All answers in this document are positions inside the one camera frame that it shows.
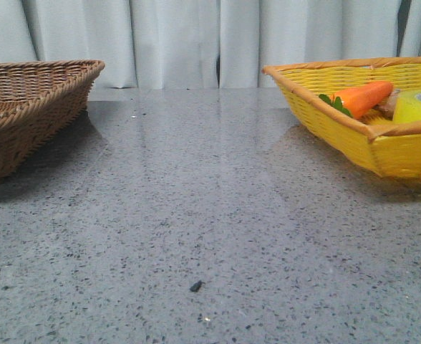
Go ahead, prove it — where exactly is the beige item in basket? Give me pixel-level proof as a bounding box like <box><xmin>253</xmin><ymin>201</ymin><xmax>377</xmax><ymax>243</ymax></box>
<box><xmin>374</xmin><ymin>89</ymin><xmax>400</xmax><ymax>120</ymax></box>

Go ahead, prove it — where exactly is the white curtain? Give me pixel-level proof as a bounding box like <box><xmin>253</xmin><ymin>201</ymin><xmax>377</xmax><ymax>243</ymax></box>
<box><xmin>0</xmin><ymin>1</ymin><xmax>421</xmax><ymax>89</ymax></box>

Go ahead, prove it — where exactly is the yellow wicker basket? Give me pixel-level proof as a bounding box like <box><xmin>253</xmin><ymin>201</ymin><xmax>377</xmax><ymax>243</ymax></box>
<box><xmin>262</xmin><ymin>57</ymin><xmax>421</xmax><ymax>178</ymax></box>

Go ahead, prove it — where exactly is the brown wicker basket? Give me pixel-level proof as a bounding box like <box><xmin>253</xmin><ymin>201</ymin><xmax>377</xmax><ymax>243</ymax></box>
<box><xmin>0</xmin><ymin>59</ymin><xmax>105</xmax><ymax>183</ymax></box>

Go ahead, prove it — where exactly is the small black debris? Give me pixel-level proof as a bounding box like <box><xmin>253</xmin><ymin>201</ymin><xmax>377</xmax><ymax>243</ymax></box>
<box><xmin>189</xmin><ymin>280</ymin><xmax>203</xmax><ymax>292</ymax></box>

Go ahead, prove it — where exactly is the yellow tape roll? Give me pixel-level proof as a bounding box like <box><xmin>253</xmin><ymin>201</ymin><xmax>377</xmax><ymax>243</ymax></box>
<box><xmin>392</xmin><ymin>90</ymin><xmax>421</xmax><ymax>124</ymax></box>

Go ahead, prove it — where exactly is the orange toy carrot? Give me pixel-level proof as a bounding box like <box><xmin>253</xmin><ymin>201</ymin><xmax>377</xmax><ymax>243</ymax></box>
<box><xmin>319</xmin><ymin>80</ymin><xmax>394</xmax><ymax>120</ymax></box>

